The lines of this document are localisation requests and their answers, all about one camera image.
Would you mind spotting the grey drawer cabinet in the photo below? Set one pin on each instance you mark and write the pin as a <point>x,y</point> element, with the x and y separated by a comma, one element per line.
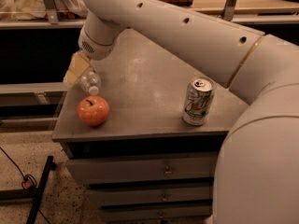
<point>145,161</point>

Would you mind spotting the white crumpled cloth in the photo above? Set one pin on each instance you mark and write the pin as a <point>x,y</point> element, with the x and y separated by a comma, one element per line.
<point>25,10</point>

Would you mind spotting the red apple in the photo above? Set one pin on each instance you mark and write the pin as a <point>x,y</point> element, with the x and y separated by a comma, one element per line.
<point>93,110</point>

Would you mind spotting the grey metal shelf rail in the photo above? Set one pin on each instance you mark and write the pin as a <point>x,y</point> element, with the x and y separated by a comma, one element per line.
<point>246,12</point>

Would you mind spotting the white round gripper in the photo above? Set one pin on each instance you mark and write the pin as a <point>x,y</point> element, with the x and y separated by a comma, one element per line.
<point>95,48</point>

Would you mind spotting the black stand leg left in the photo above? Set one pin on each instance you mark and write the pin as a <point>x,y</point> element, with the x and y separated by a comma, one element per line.
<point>50,165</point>

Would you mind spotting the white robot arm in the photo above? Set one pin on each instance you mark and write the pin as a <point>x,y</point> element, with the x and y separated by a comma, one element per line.
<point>257,171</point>

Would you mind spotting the clear plastic water bottle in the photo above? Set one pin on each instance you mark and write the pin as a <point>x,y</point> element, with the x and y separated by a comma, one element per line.
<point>90,82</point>

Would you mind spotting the white green soda can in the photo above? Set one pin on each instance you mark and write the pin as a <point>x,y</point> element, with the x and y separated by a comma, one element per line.
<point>199,96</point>

